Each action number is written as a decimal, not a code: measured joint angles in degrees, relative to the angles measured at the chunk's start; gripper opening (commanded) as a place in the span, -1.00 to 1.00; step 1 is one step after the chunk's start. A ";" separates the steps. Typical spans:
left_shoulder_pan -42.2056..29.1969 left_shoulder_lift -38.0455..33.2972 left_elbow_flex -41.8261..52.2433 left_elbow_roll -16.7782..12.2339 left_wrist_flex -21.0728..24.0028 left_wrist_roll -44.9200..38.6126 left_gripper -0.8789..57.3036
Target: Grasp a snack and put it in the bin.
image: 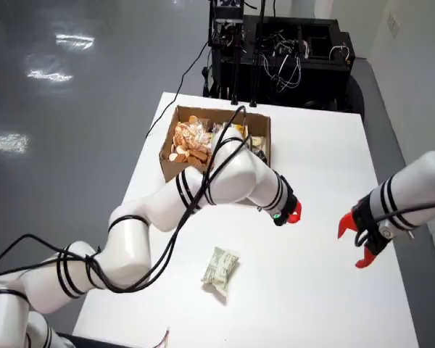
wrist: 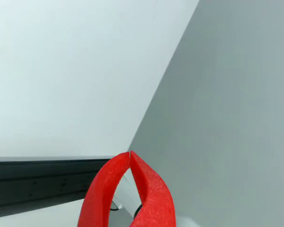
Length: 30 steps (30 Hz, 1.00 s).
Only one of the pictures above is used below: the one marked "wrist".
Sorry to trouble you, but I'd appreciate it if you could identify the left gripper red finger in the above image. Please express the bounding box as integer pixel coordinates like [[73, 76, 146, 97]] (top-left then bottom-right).
[[77, 151, 131, 227], [129, 150, 177, 227]]

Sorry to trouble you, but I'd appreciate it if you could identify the thin black cable loop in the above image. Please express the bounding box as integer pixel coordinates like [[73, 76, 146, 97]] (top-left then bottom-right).
[[110, 204, 142, 217]]

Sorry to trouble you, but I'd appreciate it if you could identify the black table edge rail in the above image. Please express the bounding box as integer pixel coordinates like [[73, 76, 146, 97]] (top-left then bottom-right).
[[0, 158, 114, 219]]

